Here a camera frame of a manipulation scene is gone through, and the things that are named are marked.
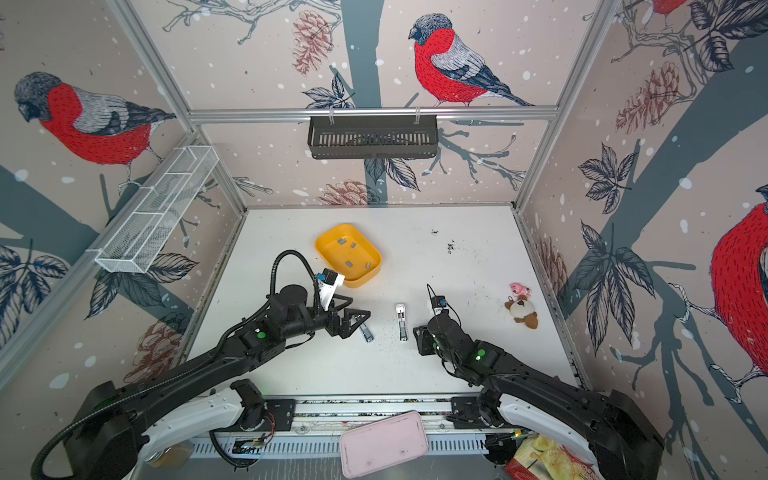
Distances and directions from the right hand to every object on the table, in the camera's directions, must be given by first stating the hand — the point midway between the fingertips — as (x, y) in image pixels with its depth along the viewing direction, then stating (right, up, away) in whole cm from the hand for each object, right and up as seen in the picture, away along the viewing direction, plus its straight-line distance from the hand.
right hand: (414, 334), depth 82 cm
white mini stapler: (-4, +5, +8) cm, 10 cm away
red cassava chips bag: (+27, -22, -17) cm, 39 cm away
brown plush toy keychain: (+33, +6, +8) cm, 35 cm away
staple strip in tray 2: (-21, +24, +27) cm, 42 cm away
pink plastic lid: (-8, -21, -14) cm, 26 cm away
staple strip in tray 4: (-15, +17, +22) cm, 32 cm away
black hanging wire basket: (-14, +64, +25) cm, 70 cm away
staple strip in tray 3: (-22, +17, +22) cm, 35 cm away
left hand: (-14, +9, -10) cm, 20 cm away
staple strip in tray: (-26, +25, +28) cm, 46 cm away
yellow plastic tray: (-23, +22, +26) cm, 41 cm away
